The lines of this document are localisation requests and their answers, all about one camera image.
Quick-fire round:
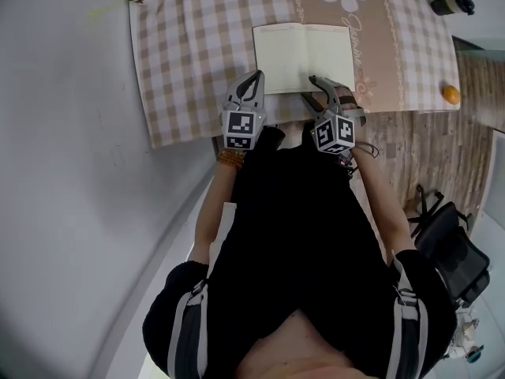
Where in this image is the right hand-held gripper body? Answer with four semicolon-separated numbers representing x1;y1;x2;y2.
311;106;357;155

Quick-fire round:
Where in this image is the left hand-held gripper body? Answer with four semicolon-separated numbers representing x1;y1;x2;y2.
219;99;267;152

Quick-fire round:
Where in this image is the blue-covered notebook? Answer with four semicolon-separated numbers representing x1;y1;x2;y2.
251;22;356;96

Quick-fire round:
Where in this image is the person's right forearm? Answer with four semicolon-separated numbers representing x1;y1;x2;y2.
350;140;416;261

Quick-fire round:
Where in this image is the person's left forearm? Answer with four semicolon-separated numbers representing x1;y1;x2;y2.
192;150;245;268

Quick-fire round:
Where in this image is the person's right hand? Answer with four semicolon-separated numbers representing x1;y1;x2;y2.
337;86;367;128

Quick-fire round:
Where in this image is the black waist device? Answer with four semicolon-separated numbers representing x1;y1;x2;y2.
335;151;358;175

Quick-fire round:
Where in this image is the person's left black shoe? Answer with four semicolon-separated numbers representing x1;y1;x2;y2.
256;126;286;152

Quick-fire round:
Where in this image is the checkered beige floral tablecloth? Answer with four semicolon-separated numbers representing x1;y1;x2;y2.
128;0;462;149

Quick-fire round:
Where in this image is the person's black garment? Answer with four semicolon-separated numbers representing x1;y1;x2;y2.
141;124;458;379

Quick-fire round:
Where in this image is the orange fruit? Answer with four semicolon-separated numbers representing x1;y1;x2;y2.
441;85;462;106

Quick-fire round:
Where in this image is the black office chair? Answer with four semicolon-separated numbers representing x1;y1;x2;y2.
406;183;492;308

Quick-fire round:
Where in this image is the red and blue small object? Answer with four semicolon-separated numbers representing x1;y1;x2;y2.
465;344;486;364

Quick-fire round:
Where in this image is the orange bead bracelet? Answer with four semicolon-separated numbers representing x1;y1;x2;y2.
218;149;246;171

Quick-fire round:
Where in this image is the thin black cable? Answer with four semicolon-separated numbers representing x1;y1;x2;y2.
353;141;380;160

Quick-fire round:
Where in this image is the right grey harness strap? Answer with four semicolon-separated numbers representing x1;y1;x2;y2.
390;257;429;379

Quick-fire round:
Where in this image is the grey harness strap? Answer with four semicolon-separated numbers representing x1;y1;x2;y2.
167;280;210;379
390;257;429;379

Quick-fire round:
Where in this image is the left grey harness strap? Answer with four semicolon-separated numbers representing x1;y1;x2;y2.
167;280;210;379

